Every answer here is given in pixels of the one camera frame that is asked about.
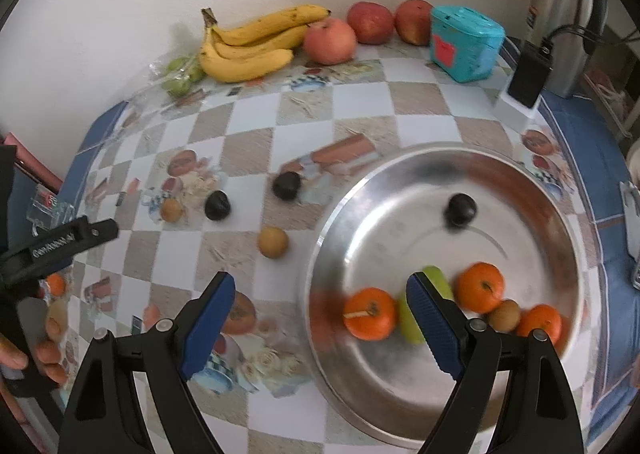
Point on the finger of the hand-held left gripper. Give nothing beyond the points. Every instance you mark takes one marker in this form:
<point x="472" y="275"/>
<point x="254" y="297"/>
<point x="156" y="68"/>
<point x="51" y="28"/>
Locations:
<point x="55" y="249"/>

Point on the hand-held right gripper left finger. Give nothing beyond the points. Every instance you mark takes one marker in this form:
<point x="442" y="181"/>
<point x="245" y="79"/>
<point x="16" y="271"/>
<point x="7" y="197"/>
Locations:
<point x="210" y="329"/>

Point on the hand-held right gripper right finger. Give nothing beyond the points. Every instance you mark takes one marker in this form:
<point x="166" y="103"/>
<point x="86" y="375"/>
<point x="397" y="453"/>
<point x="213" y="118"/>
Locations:
<point x="435" y="329"/>

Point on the large green fruit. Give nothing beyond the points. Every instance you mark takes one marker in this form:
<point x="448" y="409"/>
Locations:
<point x="407" y="321"/>

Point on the plain orange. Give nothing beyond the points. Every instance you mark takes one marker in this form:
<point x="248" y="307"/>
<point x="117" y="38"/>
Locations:
<point x="541" y="326"/>
<point x="481" y="286"/>

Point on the orange with stem stick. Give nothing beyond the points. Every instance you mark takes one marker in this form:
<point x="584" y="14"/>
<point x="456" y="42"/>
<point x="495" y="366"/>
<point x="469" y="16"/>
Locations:
<point x="369" y="314"/>

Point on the brown kiwi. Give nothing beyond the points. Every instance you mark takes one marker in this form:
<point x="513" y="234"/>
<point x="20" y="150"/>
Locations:
<point x="504" y="315"/>

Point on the round metal basin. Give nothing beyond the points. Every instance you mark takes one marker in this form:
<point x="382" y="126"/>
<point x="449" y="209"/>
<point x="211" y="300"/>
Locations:
<point x="400" y="214"/>

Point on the person's left hand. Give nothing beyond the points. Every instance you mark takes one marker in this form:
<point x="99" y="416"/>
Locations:
<point x="50" y="354"/>

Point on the clear glass mug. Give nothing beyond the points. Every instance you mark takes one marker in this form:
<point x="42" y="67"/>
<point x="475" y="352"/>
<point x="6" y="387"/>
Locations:
<point x="47" y="206"/>

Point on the tan round fruit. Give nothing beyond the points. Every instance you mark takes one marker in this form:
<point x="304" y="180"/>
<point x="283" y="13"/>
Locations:
<point x="272" y="241"/>

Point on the dark plum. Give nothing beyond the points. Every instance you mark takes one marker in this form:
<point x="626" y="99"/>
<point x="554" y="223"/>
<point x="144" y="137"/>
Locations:
<point x="461" y="210"/>
<point x="217" y="205"/>
<point x="286" y="185"/>

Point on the brown round fruit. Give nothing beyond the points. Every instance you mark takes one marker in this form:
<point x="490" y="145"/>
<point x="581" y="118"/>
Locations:
<point x="171" y="210"/>

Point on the checkered printed tablecloth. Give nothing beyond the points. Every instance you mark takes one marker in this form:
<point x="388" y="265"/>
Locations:
<point x="250" y="144"/>

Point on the clear bag of green fruit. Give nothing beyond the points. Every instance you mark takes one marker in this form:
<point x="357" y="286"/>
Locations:
<point x="180" y="76"/>

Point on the white charger base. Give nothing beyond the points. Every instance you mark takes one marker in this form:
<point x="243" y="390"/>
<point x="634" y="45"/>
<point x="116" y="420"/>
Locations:
<point x="517" y="114"/>

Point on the black charger box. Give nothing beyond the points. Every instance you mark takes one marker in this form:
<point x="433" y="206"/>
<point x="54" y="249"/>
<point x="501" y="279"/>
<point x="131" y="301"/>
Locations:
<point x="530" y="76"/>

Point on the yellow banana bunch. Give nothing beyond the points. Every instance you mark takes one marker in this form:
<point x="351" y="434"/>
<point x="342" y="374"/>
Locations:
<point x="250" y="46"/>

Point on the teal plastic box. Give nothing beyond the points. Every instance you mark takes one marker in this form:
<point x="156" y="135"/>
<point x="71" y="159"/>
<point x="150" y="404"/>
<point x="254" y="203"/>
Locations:
<point x="462" y="41"/>

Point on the pale red apple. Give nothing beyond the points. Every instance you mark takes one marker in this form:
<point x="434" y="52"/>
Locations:
<point x="330" y="41"/>

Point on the stainless steel thermos jug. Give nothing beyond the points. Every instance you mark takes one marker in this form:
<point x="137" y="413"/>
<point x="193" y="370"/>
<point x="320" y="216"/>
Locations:
<point x="560" y="9"/>

